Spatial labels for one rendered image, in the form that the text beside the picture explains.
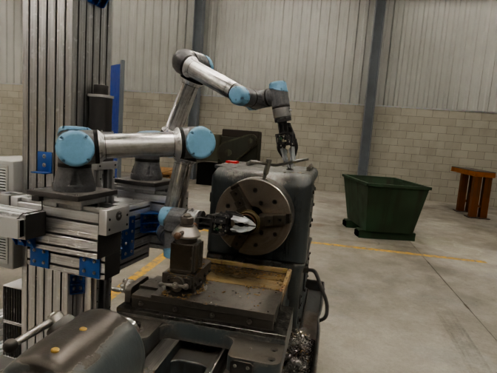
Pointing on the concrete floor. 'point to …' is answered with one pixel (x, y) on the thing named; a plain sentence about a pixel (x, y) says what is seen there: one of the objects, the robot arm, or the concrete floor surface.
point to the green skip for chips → (383, 206)
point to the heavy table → (474, 191)
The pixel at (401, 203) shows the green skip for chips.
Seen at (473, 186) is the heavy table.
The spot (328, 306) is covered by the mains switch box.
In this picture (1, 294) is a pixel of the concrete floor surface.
